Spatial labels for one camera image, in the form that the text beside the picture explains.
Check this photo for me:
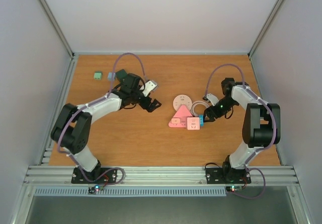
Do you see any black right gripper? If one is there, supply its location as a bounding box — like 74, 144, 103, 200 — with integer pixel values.
205, 96, 237, 122

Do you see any dark green cube socket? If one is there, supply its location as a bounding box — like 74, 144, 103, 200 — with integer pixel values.
115, 69, 128, 82

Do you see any light blue plug adapter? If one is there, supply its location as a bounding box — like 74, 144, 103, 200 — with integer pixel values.
107, 72, 116, 81

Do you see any light green plug adapter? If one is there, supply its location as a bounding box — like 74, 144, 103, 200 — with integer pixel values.
94, 71, 103, 80

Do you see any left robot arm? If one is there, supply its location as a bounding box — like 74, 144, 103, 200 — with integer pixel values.
50, 73, 161, 183

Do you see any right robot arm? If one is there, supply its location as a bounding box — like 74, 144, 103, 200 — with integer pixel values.
203, 78, 281, 183

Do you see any cyan blue plug adapter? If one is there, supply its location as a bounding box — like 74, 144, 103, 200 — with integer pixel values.
199, 115, 204, 127

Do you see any pink cube socket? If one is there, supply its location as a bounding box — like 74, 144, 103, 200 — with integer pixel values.
186, 117, 200, 130

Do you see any pink small plug adapter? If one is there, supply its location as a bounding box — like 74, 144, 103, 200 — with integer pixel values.
171, 118, 181, 125

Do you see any pink round socket base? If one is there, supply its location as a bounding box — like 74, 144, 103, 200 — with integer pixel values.
173, 94, 192, 111

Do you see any pink triangular power strip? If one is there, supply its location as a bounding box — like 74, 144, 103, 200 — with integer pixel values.
168, 105, 193, 128

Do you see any right controller board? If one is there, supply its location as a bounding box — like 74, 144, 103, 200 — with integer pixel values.
226, 185, 245, 193

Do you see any controller board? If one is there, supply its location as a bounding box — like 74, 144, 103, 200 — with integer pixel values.
88, 185, 104, 194
226, 185, 245, 193

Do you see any left controller board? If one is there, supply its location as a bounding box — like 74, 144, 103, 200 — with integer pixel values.
88, 185, 104, 194

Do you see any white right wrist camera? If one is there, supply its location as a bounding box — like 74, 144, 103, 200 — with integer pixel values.
203, 93, 219, 106

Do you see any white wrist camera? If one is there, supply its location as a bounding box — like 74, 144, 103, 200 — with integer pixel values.
203, 93, 219, 106
140, 80, 158, 97

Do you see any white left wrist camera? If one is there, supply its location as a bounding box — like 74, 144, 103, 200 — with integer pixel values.
140, 80, 158, 97

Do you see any white coiled power cable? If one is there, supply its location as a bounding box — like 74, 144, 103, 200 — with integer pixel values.
191, 101, 210, 116

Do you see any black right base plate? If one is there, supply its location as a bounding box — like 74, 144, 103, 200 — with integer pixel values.
204, 163, 252, 184

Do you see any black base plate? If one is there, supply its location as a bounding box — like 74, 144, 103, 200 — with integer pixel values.
71, 166, 125, 185
204, 163, 252, 184

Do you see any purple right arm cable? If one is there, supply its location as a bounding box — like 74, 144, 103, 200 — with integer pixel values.
205, 64, 277, 199

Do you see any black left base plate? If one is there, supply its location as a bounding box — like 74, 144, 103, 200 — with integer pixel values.
71, 166, 125, 185

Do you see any aluminium front rail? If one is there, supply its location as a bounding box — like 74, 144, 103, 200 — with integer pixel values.
23, 166, 299, 186

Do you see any grey slotted cable duct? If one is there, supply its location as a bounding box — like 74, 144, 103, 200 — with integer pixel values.
34, 186, 226, 197

